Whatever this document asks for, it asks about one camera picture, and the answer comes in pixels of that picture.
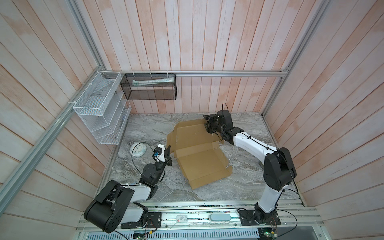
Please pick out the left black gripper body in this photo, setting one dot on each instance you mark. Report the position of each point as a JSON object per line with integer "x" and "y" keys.
{"x": 162, "y": 165}

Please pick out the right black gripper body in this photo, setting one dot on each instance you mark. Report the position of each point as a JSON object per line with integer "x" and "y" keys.
{"x": 212, "y": 125}

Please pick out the brown cardboard box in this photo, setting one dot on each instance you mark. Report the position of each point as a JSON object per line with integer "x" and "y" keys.
{"x": 198, "y": 153}

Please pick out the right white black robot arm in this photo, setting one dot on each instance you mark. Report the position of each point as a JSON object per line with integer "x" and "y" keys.
{"x": 279, "y": 169}

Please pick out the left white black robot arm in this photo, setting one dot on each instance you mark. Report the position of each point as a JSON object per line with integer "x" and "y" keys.
{"x": 118, "y": 205}

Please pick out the small white label box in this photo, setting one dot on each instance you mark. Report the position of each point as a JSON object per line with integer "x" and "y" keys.
{"x": 181, "y": 218}

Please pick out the paper sheet in black basket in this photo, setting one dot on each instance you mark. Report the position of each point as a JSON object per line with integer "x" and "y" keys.
{"x": 145, "y": 81}

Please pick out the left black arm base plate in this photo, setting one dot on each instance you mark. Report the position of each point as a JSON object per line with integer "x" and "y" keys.
{"x": 149, "y": 220}

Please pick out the aluminium mounting rail frame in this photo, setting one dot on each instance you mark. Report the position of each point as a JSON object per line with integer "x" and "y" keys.
{"x": 298, "y": 222}

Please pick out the grey oval device on rail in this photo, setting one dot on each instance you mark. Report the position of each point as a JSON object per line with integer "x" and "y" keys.
{"x": 220, "y": 217}

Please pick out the black wire mesh basket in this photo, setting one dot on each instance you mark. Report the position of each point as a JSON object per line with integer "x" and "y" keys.
{"x": 157, "y": 93}

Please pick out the white wire mesh shelf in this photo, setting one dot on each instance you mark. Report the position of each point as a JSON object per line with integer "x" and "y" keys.
{"x": 103, "y": 108}

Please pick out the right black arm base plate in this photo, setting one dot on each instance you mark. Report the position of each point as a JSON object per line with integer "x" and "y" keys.
{"x": 258, "y": 218}

